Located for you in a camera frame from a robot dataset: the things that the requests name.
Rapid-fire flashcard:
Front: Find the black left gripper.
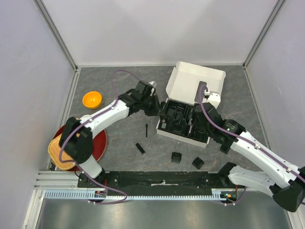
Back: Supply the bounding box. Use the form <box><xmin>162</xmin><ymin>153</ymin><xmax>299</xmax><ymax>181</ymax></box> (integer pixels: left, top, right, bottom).
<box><xmin>141</xmin><ymin>93</ymin><xmax>164</xmax><ymax>117</ymax></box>

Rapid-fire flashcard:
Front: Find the small clear oil bottle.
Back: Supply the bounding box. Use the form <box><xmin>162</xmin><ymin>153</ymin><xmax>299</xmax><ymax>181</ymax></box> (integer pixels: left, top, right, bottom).
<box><xmin>161</xmin><ymin>120</ymin><xmax>167</xmax><ymax>128</ymax></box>

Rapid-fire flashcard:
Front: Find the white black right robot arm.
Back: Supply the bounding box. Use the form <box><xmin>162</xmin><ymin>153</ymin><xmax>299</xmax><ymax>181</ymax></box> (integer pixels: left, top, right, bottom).
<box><xmin>192</xmin><ymin>103</ymin><xmax>305</xmax><ymax>212</ymax></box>

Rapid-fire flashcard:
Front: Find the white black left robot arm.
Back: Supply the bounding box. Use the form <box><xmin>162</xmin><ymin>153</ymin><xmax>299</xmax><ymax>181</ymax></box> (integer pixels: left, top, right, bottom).
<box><xmin>59</xmin><ymin>81</ymin><xmax>165</xmax><ymax>187</ymax></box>

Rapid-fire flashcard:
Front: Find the black plastic tray insert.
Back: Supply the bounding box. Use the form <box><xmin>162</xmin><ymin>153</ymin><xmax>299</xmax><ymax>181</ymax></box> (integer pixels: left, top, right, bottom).
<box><xmin>156</xmin><ymin>100</ymin><xmax>210</xmax><ymax>148</ymax></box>

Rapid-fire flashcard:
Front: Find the white cardboard box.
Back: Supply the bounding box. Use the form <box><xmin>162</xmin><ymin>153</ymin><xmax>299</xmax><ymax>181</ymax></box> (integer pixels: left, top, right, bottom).
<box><xmin>156</xmin><ymin>61</ymin><xmax>226</xmax><ymax>148</ymax></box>

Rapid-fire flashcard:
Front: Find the black comb guard middle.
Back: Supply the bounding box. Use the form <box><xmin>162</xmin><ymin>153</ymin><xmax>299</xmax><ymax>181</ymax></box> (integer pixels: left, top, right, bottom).
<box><xmin>192</xmin><ymin>157</ymin><xmax>204</xmax><ymax>170</ymax></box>

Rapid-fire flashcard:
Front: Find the black comb guard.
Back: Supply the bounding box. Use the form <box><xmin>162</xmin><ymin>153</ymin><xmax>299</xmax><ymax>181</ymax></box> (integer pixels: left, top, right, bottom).
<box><xmin>171</xmin><ymin>152</ymin><xmax>182</xmax><ymax>164</ymax></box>
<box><xmin>192</xmin><ymin>157</ymin><xmax>204</xmax><ymax>170</ymax></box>

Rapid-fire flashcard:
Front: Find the black cylindrical battery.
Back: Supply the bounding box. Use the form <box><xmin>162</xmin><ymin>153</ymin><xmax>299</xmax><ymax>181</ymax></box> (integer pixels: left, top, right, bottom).
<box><xmin>135</xmin><ymin>143</ymin><xmax>145</xmax><ymax>155</ymax></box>

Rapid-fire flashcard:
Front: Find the black comb guard left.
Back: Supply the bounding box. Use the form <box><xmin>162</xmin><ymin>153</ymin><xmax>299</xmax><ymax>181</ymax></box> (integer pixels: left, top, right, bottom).
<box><xmin>171</xmin><ymin>152</ymin><xmax>182</xmax><ymax>164</ymax></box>

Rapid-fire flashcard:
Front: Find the red round tray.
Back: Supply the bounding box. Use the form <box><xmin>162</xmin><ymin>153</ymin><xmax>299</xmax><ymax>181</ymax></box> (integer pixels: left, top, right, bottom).
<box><xmin>54</xmin><ymin>126</ymin><xmax>107</xmax><ymax>161</ymax></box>

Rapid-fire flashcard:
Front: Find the orange plastic bowl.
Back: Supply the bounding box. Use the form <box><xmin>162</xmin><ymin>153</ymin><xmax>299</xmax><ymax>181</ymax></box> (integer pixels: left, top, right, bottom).
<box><xmin>82</xmin><ymin>91</ymin><xmax>102</xmax><ymax>109</ymax></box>

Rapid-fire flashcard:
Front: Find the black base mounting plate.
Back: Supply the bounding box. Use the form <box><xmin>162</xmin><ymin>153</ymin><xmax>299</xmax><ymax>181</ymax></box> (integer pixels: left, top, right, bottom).
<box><xmin>78</xmin><ymin>170</ymin><xmax>248</xmax><ymax>198</ymax></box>

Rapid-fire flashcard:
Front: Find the woven bamboo tray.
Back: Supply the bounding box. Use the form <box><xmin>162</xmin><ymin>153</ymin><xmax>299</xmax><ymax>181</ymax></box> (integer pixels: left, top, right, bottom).
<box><xmin>48</xmin><ymin>134</ymin><xmax>79</xmax><ymax>172</ymax></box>

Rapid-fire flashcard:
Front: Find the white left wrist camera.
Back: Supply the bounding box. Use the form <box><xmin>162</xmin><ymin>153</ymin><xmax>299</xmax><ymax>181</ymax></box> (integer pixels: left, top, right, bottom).
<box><xmin>149</xmin><ymin>81</ymin><xmax>157</xmax><ymax>89</ymax></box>

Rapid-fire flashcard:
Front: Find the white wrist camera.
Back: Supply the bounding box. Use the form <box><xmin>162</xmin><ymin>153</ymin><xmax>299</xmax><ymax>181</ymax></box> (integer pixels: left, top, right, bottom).
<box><xmin>204</xmin><ymin>90</ymin><xmax>221</xmax><ymax>108</ymax></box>
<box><xmin>149</xmin><ymin>81</ymin><xmax>157</xmax><ymax>89</ymax></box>

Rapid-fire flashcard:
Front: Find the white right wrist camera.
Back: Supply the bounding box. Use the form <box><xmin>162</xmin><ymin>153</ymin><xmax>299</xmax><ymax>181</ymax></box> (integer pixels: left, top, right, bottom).
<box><xmin>204</xmin><ymin>90</ymin><xmax>221</xmax><ymax>108</ymax></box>

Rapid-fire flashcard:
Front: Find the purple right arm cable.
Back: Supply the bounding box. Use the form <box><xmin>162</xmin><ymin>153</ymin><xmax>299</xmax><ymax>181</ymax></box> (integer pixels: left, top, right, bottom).
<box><xmin>196</xmin><ymin>85</ymin><xmax>303</xmax><ymax>178</ymax></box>

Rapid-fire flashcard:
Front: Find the grey slotted cable duct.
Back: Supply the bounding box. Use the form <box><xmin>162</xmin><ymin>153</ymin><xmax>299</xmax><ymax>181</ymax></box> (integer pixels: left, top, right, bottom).
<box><xmin>44</xmin><ymin>190</ymin><xmax>229</xmax><ymax>201</ymax></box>

